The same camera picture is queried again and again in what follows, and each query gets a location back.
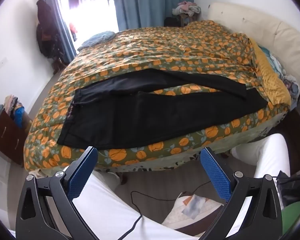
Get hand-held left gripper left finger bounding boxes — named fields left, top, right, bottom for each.
left=15, top=146, right=99, bottom=240

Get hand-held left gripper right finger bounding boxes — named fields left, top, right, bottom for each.
left=199, top=146, right=283, bottom=240

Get black pants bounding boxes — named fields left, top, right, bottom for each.
left=57, top=68, right=268, bottom=150

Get person's right leg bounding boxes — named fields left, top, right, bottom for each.
left=230, top=133, right=291, bottom=200

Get dark plastic bag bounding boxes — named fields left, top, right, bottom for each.
left=276, top=170, right=300, bottom=205

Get dark wooden dresser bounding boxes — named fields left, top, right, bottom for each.
left=0, top=110, right=33, bottom=168

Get pile of colourful clothes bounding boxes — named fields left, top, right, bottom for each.
left=4, top=95, right=26, bottom=128

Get green object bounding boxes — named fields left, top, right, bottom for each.
left=281, top=201, right=300, bottom=236

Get yellow fleece blanket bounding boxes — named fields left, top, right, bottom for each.
left=250, top=39, right=292, bottom=105

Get blue folded cloth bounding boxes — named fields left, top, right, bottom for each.
left=78, top=31, right=115, bottom=50

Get pumpkin print blanket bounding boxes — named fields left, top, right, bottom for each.
left=23, top=20, right=292, bottom=172

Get blue curtain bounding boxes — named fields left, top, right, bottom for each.
left=41, top=0, right=77, bottom=63
left=111, top=0, right=194, bottom=30

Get dark hanging coat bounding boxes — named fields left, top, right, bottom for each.
left=36, top=0, right=65, bottom=67

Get cream padded headboard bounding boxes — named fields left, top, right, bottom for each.
left=207, top=2, right=300, bottom=98

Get wooden stool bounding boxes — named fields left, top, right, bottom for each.
left=180, top=14, right=198, bottom=27

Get black bag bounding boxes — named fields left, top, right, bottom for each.
left=164, top=17, right=182, bottom=28

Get pile of pale clothes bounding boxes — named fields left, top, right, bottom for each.
left=172, top=1, right=201, bottom=17

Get black cable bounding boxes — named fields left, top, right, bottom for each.
left=119, top=180, right=208, bottom=240

